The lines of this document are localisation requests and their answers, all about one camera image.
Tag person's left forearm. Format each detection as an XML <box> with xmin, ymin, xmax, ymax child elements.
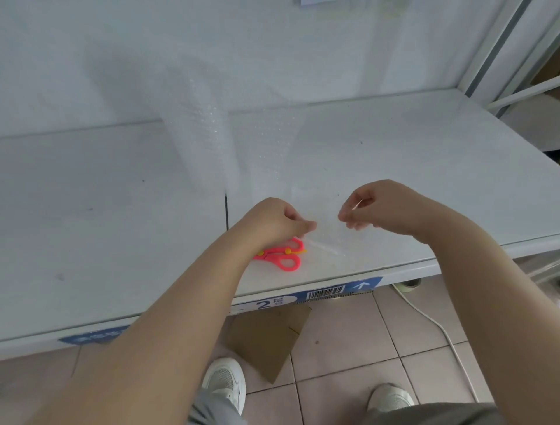
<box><xmin>26</xmin><ymin>221</ymin><xmax>272</xmax><ymax>425</ymax></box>

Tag blue white barcode shelf label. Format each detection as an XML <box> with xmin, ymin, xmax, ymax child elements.
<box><xmin>232</xmin><ymin>277</ymin><xmax>384</xmax><ymax>314</ymax></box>

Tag person's right forearm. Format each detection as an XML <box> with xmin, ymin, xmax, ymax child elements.
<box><xmin>416</xmin><ymin>206</ymin><xmax>560</xmax><ymax>425</ymax></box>

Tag grey trousers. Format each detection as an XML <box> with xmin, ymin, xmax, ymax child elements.
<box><xmin>187</xmin><ymin>390</ymin><xmax>499</xmax><ymax>425</ymax></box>

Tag clear bubble wrap piece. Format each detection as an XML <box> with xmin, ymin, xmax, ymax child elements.
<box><xmin>291</xmin><ymin>186</ymin><xmax>351</xmax><ymax>260</ymax></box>

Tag white shoe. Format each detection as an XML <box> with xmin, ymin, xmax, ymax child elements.
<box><xmin>201</xmin><ymin>358</ymin><xmax>247</xmax><ymax>416</ymax></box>
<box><xmin>367</xmin><ymin>384</ymin><xmax>415</xmax><ymax>412</ymax></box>

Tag white left shoe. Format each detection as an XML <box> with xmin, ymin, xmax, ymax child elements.
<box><xmin>201</xmin><ymin>358</ymin><xmax>247</xmax><ymax>416</ymax></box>

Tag brown cardboard piece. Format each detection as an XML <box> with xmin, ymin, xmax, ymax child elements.
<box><xmin>224</xmin><ymin>303</ymin><xmax>312</xmax><ymax>385</ymax></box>

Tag person's left hand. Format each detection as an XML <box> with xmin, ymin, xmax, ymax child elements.
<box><xmin>230</xmin><ymin>197</ymin><xmax>318</xmax><ymax>255</ymax></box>

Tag white right shoe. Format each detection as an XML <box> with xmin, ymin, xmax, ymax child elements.
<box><xmin>367</xmin><ymin>384</ymin><xmax>415</xmax><ymax>412</ymax></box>

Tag clear bubble wrap roll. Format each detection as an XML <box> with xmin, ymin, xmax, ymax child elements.
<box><xmin>160</xmin><ymin>74</ymin><xmax>307</xmax><ymax>198</ymax></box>

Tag person's right hand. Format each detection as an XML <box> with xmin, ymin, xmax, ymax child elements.
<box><xmin>338</xmin><ymin>180</ymin><xmax>438</xmax><ymax>244</ymax></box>

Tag pink plastic scissors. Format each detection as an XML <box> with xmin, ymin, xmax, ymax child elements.
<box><xmin>253</xmin><ymin>237</ymin><xmax>305</xmax><ymax>273</ymax></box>

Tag white power cable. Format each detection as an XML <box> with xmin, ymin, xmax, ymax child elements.
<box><xmin>391</xmin><ymin>283</ymin><xmax>480</xmax><ymax>403</ymax></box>

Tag white metal shelf frame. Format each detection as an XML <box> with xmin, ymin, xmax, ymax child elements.
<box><xmin>457</xmin><ymin>0</ymin><xmax>560</xmax><ymax>119</ymax></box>

